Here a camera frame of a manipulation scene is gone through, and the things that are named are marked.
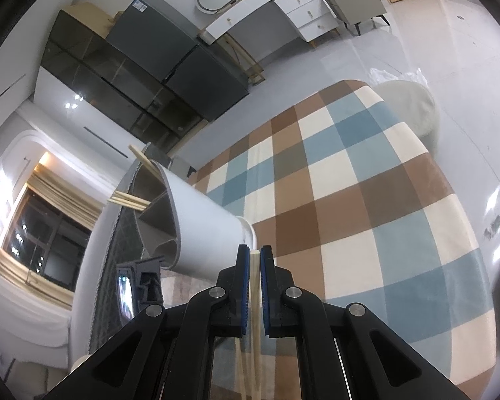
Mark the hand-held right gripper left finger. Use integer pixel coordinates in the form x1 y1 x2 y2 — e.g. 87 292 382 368
39 244 251 400

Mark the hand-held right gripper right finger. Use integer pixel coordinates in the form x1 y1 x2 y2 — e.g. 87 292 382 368
259 245 471 400

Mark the light wooden chopstick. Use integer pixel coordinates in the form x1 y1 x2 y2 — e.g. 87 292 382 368
233 335 251 400
128 144 153 172
109 198 147 211
112 195 148 208
250 251 262 400
116 192 149 206

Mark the grey white utensil holder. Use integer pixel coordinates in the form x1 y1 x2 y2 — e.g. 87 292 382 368
127 160 257 282

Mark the grey mattress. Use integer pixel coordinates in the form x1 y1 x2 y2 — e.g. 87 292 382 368
89 144 167 351

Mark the dark window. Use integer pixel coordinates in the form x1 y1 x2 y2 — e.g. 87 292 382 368
8 187 94 288

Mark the beige curtain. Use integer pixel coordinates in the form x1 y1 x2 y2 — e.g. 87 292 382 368
25 171 105 234
0 248 40 286

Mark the checkered tablecloth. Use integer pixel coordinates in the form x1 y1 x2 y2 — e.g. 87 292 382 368
189 79 496 400

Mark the white wardrobe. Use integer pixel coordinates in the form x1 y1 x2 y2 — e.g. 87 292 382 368
17 67 180 184

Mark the dark glass display cabinet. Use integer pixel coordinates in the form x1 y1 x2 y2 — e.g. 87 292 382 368
39 8 205 153

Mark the clear plastic wrap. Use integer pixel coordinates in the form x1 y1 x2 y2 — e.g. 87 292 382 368
369 67 428 88

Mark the dark grey refrigerator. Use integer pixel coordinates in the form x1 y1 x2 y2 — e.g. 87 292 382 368
105 0 251 122

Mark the cardboard box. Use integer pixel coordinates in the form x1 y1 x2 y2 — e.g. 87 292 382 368
107 12 123 39

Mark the light wooden cabinet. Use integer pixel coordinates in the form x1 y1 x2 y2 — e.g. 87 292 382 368
62 3 118 38

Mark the white dressing table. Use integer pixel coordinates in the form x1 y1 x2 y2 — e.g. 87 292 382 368
198 0 340 46

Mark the gold frame stool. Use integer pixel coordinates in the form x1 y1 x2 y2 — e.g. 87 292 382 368
221 31 267 86

